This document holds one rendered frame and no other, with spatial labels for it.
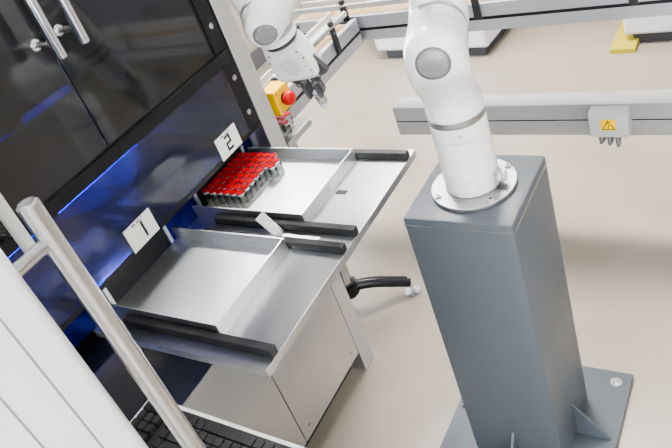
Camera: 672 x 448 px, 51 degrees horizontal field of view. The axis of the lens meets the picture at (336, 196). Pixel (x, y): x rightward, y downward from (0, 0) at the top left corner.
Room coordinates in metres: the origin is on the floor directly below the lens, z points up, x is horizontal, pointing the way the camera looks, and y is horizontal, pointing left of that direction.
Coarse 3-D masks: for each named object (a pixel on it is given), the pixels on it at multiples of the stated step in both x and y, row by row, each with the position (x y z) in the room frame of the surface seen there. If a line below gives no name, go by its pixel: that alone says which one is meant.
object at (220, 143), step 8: (232, 128) 1.62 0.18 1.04; (224, 136) 1.59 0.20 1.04; (232, 136) 1.61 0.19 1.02; (216, 144) 1.57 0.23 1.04; (224, 144) 1.58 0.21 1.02; (232, 144) 1.60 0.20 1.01; (240, 144) 1.62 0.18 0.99; (224, 152) 1.57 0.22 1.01; (232, 152) 1.59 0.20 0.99; (224, 160) 1.57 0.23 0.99
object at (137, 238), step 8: (144, 216) 1.35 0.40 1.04; (152, 216) 1.37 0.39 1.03; (136, 224) 1.33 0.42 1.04; (144, 224) 1.35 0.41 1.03; (152, 224) 1.36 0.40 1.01; (128, 232) 1.31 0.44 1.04; (136, 232) 1.33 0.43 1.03; (144, 232) 1.34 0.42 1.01; (152, 232) 1.35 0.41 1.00; (128, 240) 1.31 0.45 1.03; (136, 240) 1.32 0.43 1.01; (144, 240) 1.33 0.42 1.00; (136, 248) 1.31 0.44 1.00
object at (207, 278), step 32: (160, 256) 1.43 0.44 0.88; (192, 256) 1.38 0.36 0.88; (224, 256) 1.33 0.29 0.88; (256, 256) 1.29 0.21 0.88; (160, 288) 1.31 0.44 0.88; (192, 288) 1.26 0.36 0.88; (224, 288) 1.22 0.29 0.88; (256, 288) 1.17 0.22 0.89; (160, 320) 1.18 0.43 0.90; (192, 320) 1.11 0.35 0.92; (224, 320) 1.09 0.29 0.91
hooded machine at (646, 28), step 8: (656, 16) 3.03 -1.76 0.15; (664, 16) 3.01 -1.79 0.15; (624, 24) 3.13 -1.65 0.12; (632, 24) 3.11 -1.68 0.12; (640, 24) 3.08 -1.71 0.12; (648, 24) 3.06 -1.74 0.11; (656, 24) 3.04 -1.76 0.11; (664, 24) 3.01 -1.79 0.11; (624, 32) 3.14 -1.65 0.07; (632, 32) 3.11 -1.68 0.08; (640, 32) 3.09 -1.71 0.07; (648, 32) 3.06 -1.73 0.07; (656, 32) 3.04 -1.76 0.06; (664, 32) 3.05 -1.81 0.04; (640, 40) 3.12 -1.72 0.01; (648, 40) 3.10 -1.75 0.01; (656, 40) 3.07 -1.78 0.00; (664, 40) 3.05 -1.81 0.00
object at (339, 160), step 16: (288, 160) 1.65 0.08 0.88; (304, 160) 1.62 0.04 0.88; (320, 160) 1.59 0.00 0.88; (336, 160) 1.56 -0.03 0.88; (352, 160) 1.51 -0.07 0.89; (288, 176) 1.57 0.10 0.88; (304, 176) 1.54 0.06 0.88; (320, 176) 1.51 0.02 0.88; (336, 176) 1.45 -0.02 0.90; (272, 192) 1.52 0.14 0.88; (288, 192) 1.50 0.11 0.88; (304, 192) 1.47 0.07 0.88; (320, 192) 1.40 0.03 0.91; (208, 208) 1.51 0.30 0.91; (224, 208) 1.48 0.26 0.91; (240, 208) 1.51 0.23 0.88; (256, 208) 1.48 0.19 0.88; (272, 208) 1.45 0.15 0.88; (288, 208) 1.43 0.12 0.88; (304, 208) 1.40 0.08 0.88; (320, 208) 1.38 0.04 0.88
